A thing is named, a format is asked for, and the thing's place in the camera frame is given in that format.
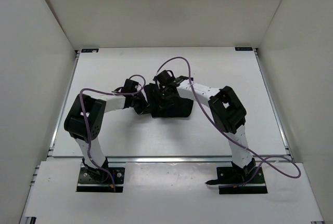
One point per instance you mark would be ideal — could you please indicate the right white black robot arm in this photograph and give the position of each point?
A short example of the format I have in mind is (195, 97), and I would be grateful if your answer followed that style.
(228, 116)

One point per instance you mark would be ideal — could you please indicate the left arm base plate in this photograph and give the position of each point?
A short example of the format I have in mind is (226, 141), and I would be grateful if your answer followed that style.
(91, 182)

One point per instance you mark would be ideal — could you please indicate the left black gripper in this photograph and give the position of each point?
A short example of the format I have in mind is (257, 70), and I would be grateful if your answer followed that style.
(144, 105)

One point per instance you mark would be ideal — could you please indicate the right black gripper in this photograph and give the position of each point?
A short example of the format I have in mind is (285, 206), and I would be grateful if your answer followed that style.
(164, 105)

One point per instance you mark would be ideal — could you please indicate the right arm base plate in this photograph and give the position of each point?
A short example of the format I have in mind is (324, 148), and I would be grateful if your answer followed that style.
(229, 182)

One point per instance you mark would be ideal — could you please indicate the right corner label sticker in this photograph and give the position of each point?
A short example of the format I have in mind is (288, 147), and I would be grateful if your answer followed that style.
(243, 48)

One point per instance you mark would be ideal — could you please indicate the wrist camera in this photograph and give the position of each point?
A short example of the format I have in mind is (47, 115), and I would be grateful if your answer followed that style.
(166, 77)
(130, 87)

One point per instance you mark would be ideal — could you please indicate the corner label sticker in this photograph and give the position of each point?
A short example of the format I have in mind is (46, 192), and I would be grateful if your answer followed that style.
(89, 50)
(243, 48)

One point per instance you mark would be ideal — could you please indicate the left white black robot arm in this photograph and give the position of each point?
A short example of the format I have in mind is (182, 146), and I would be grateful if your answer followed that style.
(84, 121)

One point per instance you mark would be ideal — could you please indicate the black skirt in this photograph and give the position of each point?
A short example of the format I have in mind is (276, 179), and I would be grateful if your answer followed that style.
(184, 110)

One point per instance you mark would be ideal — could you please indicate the left corner label sticker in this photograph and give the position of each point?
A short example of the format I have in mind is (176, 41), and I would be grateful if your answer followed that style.
(89, 50)

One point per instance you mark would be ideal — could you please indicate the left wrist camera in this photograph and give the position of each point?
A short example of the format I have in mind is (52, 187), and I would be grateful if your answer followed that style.
(130, 87)

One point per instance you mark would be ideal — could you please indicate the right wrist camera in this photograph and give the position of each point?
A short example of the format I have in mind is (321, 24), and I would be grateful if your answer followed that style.
(166, 77)

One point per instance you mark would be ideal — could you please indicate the aluminium front rail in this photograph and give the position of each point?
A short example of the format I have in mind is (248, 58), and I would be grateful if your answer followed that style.
(164, 159)

